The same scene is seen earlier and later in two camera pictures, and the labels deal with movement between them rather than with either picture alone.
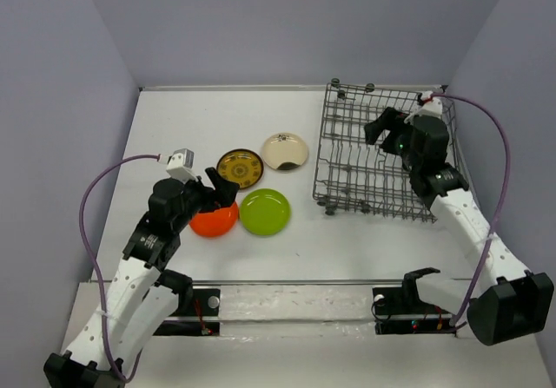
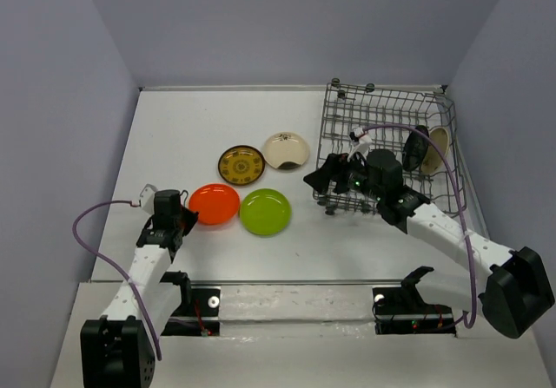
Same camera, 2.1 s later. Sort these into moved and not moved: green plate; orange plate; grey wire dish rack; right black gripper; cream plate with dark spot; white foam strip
Moved: orange plate; right black gripper
Not moved: white foam strip; grey wire dish rack; cream plate with dark spot; green plate
